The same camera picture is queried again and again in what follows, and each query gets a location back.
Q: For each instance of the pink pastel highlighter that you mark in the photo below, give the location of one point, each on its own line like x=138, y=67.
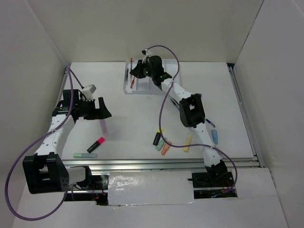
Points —
x=104, y=128

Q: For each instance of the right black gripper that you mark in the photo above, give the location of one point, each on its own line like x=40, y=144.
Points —
x=137, y=71

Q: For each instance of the white foil cover panel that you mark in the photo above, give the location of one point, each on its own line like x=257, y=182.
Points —
x=150, y=188

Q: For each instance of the aluminium table frame rails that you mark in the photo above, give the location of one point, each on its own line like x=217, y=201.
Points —
x=136, y=119

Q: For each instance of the green pastel long highlighter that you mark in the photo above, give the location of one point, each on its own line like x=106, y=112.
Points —
x=85, y=155

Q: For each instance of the orange pastel short highlighter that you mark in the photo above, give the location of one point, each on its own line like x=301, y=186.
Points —
x=165, y=148

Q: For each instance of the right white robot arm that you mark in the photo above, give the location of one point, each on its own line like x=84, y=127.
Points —
x=191, y=110

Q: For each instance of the green gel pen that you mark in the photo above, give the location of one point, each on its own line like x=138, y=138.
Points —
x=175, y=103

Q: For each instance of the green pastel short highlighter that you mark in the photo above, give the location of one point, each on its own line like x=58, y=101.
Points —
x=160, y=144

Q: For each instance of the blue pastel highlighter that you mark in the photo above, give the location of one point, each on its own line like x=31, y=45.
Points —
x=215, y=136

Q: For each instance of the yellow pastel highlighter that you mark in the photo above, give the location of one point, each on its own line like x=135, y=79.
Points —
x=188, y=142

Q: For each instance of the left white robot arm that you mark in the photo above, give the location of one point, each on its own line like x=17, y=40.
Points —
x=44, y=170

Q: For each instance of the red gel pen with grip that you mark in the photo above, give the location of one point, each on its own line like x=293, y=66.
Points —
x=132, y=83

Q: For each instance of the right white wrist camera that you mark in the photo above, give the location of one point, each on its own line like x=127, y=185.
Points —
x=146, y=54

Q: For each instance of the black pink-capped highlighter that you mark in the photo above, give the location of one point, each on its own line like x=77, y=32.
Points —
x=96, y=144

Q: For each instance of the black yellow-capped highlighter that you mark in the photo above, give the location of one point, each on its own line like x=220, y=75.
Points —
x=157, y=138

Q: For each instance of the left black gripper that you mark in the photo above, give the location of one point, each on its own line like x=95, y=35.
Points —
x=99, y=113

